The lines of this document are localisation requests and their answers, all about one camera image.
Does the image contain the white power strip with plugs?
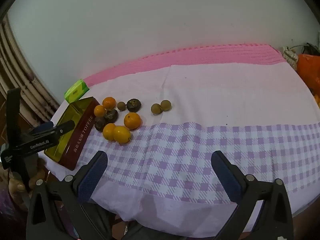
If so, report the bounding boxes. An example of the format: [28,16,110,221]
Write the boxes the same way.
[282,46,299,67]

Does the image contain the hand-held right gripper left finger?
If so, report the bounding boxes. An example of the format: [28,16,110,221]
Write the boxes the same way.
[26,151,118,240]

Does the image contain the striped beige curtain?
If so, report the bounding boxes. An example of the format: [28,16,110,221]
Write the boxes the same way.
[0,20,60,130]

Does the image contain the green tissue pack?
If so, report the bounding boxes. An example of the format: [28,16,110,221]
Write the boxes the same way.
[64,79,90,103]

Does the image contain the orange plastic bag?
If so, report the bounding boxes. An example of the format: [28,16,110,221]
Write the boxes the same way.
[296,54,320,105]

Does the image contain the dark brown mangosteen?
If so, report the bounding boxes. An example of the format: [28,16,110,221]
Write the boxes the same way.
[104,109,118,123]
[94,117,108,132]
[126,99,142,112]

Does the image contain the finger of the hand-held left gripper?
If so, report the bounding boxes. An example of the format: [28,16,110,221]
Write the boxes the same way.
[30,121,55,137]
[51,120,75,138]

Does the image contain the person's left hand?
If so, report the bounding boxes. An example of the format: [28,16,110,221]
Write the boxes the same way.
[8,171,47,195]

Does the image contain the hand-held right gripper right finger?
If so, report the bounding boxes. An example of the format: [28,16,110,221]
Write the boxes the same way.
[211,151,294,240]

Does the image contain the dark red tin box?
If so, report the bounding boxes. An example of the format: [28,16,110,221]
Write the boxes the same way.
[44,96,101,171]

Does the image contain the pink mat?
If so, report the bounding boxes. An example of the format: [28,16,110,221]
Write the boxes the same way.
[82,44,287,87]

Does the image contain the oval orange citrus fruit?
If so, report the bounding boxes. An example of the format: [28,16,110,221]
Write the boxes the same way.
[113,126,132,144]

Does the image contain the black cable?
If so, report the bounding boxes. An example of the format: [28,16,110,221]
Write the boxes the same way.
[291,42,320,55]

